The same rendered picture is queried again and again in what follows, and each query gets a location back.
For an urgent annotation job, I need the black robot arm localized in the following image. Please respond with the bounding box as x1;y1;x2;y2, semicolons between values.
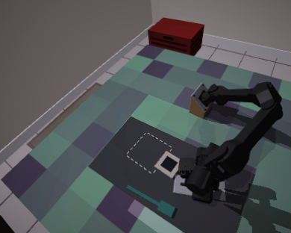
178;81;284;196

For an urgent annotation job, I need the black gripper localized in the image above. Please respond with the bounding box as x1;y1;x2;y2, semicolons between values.
192;147;213;204

